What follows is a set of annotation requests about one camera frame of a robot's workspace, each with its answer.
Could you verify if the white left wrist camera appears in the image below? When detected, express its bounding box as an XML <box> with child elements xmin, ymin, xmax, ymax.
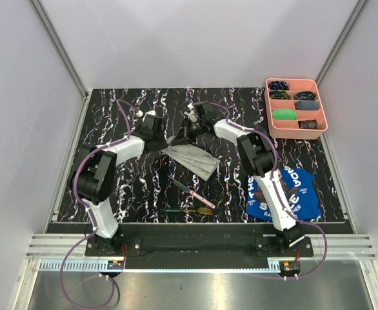
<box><xmin>136</xmin><ymin>110</ymin><xmax>156</xmax><ymax>119</ymax></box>

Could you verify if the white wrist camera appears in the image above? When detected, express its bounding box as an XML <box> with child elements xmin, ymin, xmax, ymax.
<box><xmin>136</xmin><ymin>110</ymin><xmax>156</xmax><ymax>119</ymax></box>
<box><xmin>183</xmin><ymin>109</ymin><xmax>199</xmax><ymax>123</ymax></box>

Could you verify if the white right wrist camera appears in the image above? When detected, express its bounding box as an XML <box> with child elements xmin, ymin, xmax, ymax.
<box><xmin>183</xmin><ymin>109</ymin><xmax>199</xmax><ymax>123</ymax></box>

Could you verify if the blue printed t-shirt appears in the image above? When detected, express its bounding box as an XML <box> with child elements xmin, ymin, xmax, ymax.
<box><xmin>246</xmin><ymin>166</ymin><xmax>321</xmax><ymax>222</ymax></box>

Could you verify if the dark blue rolled sock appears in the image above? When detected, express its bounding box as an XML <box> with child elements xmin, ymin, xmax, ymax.
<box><xmin>294</xmin><ymin>100</ymin><xmax>320</xmax><ymax>110</ymax></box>

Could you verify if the aluminium frame rail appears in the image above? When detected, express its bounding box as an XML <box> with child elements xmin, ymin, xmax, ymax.
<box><xmin>27</xmin><ymin>0</ymin><xmax>92</xmax><ymax>98</ymax></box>

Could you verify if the blue patterned sock middle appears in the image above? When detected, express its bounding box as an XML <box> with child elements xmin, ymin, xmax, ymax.
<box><xmin>269</xmin><ymin>90</ymin><xmax>290</xmax><ymax>100</ymax></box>

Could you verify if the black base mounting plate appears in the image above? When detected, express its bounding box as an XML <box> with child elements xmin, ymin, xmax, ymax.
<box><xmin>85</xmin><ymin>223</ymin><xmax>314</xmax><ymax>271</ymax></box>

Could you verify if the pink-handled table knife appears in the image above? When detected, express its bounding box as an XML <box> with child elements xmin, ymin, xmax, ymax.
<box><xmin>169</xmin><ymin>176</ymin><xmax>215</xmax><ymax>209</ymax></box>

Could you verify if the black marbled table mat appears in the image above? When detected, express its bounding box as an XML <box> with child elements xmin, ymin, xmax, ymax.
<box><xmin>78</xmin><ymin>87</ymin><xmax>348</xmax><ymax>230</ymax></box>

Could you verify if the pink divided organizer tray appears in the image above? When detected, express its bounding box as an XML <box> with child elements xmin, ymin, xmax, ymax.
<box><xmin>264</xmin><ymin>78</ymin><xmax>328</xmax><ymax>140</ymax></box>

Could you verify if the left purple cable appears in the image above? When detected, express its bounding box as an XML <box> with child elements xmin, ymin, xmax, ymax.
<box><xmin>61</xmin><ymin>99</ymin><xmax>143</xmax><ymax>306</ymax></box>

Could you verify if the blue patterned sock right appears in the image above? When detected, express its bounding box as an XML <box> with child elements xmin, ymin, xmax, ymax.
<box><xmin>295</xmin><ymin>91</ymin><xmax>317</xmax><ymax>101</ymax></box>

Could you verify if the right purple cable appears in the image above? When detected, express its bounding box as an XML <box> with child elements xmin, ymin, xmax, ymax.
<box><xmin>192</xmin><ymin>102</ymin><xmax>328</xmax><ymax>279</ymax></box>

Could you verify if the green rolled sock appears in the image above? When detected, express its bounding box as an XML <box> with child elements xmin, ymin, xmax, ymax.
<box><xmin>272</xmin><ymin>109</ymin><xmax>297</xmax><ymax>121</ymax></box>

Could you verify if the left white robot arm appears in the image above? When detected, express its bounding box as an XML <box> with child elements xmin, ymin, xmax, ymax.
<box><xmin>68</xmin><ymin>110</ymin><xmax>167</xmax><ymax>256</ymax></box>

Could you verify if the blue patterned sock top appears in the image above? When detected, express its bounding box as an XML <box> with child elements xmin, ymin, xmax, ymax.
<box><xmin>268</xmin><ymin>80</ymin><xmax>290</xmax><ymax>90</ymax></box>

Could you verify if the gold fork green handle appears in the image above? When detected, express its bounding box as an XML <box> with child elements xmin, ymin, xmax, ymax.
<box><xmin>163</xmin><ymin>207</ymin><xmax>214</xmax><ymax>216</ymax></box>

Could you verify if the purple cable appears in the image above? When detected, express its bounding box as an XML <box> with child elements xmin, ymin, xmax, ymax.
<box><xmin>61</xmin><ymin>99</ymin><xmax>143</xmax><ymax>306</ymax></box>
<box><xmin>192</xmin><ymin>102</ymin><xmax>328</xmax><ymax>279</ymax></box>

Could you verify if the blue patterned sock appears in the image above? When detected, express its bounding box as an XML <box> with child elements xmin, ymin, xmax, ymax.
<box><xmin>295</xmin><ymin>91</ymin><xmax>317</xmax><ymax>101</ymax></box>
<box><xmin>269</xmin><ymin>90</ymin><xmax>290</xmax><ymax>100</ymax></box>
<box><xmin>268</xmin><ymin>80</ymin><xmax>290</xmax><ymax>90</ymax></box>

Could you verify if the dark brown rolled sock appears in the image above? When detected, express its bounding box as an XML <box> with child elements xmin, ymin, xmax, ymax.
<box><xmin>298</xmin><ymin>119</ymin><xmax>318</xmax><ymax>130</ymax></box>

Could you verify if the grey cloth napkin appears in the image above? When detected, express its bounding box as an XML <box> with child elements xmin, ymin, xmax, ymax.
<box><xmin>161</xmin><ymin>136</ymin><xmax>220</xmax><ymax>181</ymax></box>

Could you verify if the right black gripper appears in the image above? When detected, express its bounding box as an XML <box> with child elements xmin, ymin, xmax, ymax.
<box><xmin>170</xmin><ymin>118</ymin><xmax>205</xmax><ymax>147</ymax></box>

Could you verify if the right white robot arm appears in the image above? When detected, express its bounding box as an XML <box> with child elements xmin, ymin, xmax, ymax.
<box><xmin>172</xmin><ymin>101</ymin><xmax>304</xmax><ymax>256</ymax></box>

